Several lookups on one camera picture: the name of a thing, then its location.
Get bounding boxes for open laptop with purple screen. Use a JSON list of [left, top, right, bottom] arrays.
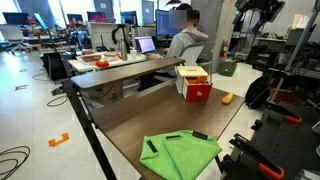
[[134, 35, 157, 55]]

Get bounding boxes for dark wooden raised shelf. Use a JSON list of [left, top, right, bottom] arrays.
[[70, 57, 186, 90]]

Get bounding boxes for white office desk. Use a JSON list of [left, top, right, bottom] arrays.
[[67, 51, 149, 74]]

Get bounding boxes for black perforated work table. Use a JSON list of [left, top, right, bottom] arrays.
[[221, 99, 320, 180]]

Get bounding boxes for dark background monitor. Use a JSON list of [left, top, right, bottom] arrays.
[[1, 12, 30, 26]]

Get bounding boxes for silver aluminium pole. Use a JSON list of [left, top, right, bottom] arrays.
[[269, 0, 320, 103]]

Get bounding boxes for orange floor tape marker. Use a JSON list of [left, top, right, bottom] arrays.
[[48, 132, 70, 148]]

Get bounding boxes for black clamp with orange handle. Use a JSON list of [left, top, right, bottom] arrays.
[[265, 100, 303, 125], [229, 133, 286, 180]]

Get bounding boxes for metal water bottle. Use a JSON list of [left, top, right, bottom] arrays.
[[119, 37, 129, 62]]

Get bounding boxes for small red object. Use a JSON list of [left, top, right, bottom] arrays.
[[95, 58, 111, 69]]

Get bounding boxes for black metal table frame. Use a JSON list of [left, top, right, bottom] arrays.
[[61, 79, 118, 180]]

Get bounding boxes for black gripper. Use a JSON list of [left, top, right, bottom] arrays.
[[234, 0, 287, 24]]

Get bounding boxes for red fire extinguisher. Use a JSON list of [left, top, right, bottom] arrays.
[[219, 38, 230, 59]]

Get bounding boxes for white office chair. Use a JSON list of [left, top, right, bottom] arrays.
[[0, 24, 33, 54]]

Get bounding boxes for brown yellow bread toy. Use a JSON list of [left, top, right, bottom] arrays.
[[221, 92, 235, 105]]

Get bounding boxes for grey office chair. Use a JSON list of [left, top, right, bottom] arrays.
[[179, 41, 216, 84]]

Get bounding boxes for seated person in grey hoodie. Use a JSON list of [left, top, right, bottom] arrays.
[[148, 3, 210, 78]]

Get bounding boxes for orange items inside drawer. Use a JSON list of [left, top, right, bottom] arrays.
[[186, 76, 210, 85]]

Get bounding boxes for computer monitor with blue screen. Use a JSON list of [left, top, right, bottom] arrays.
[[155, 9, 183, 37]]

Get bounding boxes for red plastic crate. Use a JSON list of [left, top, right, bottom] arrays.
[[269, 87, 301, 106]]

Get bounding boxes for white tray with food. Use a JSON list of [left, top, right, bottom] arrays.
[[76, 51, 122, 65]]

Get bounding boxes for green plastic basket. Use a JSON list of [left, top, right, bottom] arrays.
[[218, 61, 238, 78]]

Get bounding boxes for green microfiber cloth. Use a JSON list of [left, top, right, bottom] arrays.
[[139, 129, 223, 180]]

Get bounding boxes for cardboard box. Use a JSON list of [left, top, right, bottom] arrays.
[[81, 80, 125, 106]]

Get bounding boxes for black backpack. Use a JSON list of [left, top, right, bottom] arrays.
[[244, 75, 274, 110]]

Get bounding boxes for background monitor with pink screen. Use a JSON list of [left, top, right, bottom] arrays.
[[86, 11, 107, 24]]

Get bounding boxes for black floor cable loop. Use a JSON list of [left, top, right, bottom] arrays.
[[46, 95, 69, 108]]

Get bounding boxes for black coiled floor cable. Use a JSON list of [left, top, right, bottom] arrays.
[[0, 145, 31, 180]]

